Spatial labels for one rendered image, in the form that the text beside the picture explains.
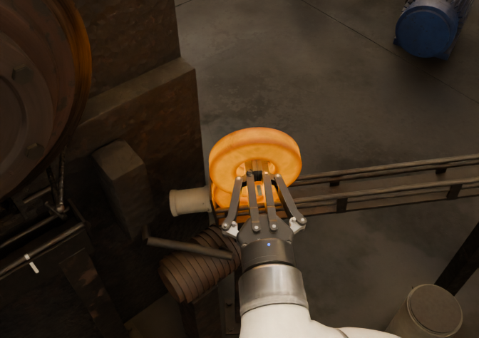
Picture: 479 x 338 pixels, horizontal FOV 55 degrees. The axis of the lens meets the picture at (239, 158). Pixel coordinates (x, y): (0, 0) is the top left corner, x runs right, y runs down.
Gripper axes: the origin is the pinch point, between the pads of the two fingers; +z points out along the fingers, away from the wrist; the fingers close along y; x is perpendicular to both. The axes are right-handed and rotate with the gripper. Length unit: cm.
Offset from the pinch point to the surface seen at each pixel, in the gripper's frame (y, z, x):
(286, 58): 34, 144, -100
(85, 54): -25.1, 10.1, 15.2
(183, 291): -15.9, -5.0, -41.6
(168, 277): -19.2, -2.0, -40.4
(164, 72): -16.7, 30.4, -6.7
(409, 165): 36.4, 12.0, -21.4
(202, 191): -10.1, 9.7, -23.0
